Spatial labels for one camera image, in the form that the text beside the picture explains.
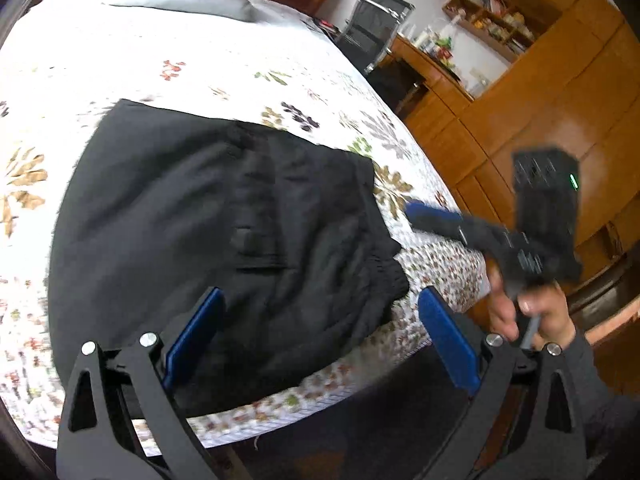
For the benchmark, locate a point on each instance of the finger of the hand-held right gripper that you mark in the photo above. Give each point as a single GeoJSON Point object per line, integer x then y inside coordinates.
{"type": "Point", "coordinates": [430, 217]}

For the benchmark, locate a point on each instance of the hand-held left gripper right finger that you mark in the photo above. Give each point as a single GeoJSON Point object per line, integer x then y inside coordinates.
{"type": "Point", "coordinates": [447, 345]}

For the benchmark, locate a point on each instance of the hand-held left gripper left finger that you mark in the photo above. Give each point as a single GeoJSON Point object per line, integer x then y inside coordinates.
{"type": "Point", "coordinates": [195, 335]}

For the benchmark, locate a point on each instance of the black quilted pants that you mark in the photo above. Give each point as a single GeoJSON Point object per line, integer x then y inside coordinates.
{"type": "Point", "coordinates": [200, 210]}

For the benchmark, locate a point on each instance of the person's right forearm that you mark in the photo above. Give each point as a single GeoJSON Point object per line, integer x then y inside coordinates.
{"type": "Point", "coordinates": [610, 410]}

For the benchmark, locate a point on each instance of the person's right hand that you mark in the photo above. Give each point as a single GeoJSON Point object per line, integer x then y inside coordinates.
{"type": "Point", "coordinates": [552, 315]}

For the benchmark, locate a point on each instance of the wooden desk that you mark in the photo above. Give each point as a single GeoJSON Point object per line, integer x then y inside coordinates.
{"type": "Point", "coordinates": [440, 125]}

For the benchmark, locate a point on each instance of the wooden wardrobe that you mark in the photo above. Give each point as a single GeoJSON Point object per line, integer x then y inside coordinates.
{"type": "Point", "coordinates": [550, 100]}

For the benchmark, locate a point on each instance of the black office chair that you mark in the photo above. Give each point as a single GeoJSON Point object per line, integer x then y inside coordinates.
{"type": "Point", "coordinates": [370, 25]}

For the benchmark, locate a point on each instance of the floral quilt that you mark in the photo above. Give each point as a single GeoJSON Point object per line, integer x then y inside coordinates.
{"type": "Point", "coordinates": [200, 85]}

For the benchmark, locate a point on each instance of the wooden wall shelf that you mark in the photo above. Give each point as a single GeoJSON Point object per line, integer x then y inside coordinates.
{"type": "Point", "coordinates": [480, 36]}

